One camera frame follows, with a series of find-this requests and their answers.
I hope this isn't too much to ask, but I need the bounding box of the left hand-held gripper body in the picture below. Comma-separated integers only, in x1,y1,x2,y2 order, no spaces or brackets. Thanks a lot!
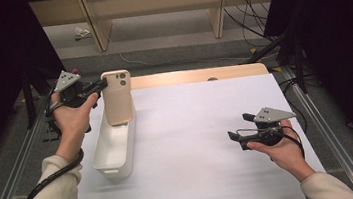
51,67,100,111

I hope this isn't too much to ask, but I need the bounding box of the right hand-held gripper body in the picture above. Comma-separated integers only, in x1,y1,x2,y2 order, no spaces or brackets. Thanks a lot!
235,103,300,152

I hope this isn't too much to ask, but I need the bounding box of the beige phone case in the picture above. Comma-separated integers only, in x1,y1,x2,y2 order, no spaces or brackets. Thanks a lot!
99,69,137,128

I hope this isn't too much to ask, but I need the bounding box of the white plastic storage box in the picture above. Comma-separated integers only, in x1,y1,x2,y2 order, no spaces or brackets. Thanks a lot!
84,97,144,182

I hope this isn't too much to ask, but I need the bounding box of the person's left hand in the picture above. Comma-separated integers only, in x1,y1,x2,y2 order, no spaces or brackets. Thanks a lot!
47,87,107,165

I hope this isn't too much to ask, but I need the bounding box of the person's right hand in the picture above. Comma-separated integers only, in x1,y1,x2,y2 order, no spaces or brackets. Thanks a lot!
245,117,318,188

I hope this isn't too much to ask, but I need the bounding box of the black tripod stand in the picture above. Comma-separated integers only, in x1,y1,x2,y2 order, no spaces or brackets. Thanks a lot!
19,60,71,130
244,28,310,100

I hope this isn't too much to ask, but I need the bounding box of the crumpled white paper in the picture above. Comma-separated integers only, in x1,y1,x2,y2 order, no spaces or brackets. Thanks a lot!
73,25,92,42

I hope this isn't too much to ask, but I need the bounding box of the white table cover sheet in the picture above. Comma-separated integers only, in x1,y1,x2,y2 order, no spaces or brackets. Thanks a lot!
61,68,330,199

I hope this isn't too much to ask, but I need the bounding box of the thin black floor cable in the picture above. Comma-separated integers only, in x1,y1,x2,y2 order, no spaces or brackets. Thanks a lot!
277,76,310,136

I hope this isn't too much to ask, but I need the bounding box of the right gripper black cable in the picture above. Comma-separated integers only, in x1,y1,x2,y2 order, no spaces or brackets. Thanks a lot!
236,121,306,167

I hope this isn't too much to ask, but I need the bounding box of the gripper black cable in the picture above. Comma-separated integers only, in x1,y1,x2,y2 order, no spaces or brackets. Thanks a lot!
11,85,90,199
236,121,306,167

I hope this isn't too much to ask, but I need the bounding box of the white floor cable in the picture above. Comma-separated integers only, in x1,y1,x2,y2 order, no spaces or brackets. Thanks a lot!
118,38,251,75

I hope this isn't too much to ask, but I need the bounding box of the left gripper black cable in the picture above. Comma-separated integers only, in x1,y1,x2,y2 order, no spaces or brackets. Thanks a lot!
11,85,90,199

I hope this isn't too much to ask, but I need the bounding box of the bundle of black cables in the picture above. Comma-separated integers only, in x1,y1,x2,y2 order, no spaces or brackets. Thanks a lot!
223,0,280,51

